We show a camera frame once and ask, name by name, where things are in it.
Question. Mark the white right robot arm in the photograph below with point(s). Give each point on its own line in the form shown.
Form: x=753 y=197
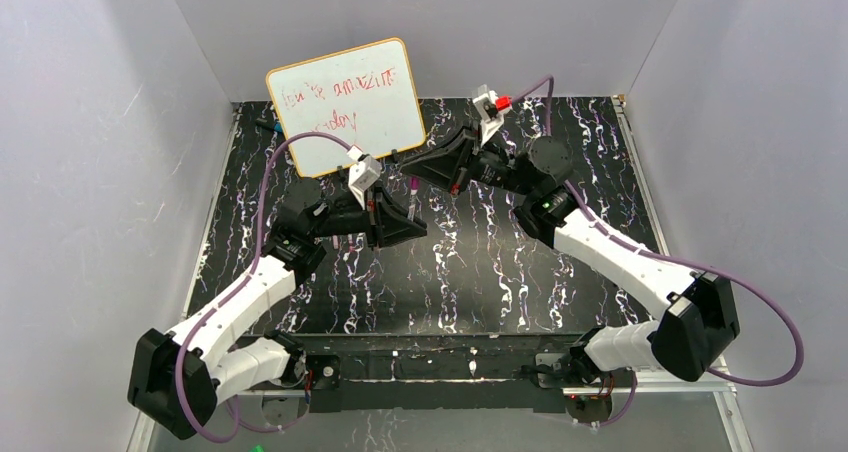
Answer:
x=693 y=312

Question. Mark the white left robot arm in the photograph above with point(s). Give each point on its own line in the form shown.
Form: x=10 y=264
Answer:
x=179 y=377

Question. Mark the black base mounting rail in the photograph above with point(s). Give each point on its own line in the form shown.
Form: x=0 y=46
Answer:
x=452 y=372

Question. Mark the blue-capped marker behind whiteboard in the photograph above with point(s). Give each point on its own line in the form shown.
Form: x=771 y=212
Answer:
x=273 y=126

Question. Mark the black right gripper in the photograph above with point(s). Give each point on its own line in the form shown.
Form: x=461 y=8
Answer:
x=466 y=161

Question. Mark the small orange-framed whiteboard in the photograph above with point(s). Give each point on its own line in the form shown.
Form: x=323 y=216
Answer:
x=364 y=96

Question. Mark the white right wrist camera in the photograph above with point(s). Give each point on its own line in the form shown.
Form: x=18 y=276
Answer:
x=492 y=109

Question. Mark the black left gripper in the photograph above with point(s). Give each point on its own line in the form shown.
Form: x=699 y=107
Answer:
x=371 y=217

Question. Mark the white pen green tip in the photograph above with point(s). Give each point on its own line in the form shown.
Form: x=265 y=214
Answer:
x=412 y=204

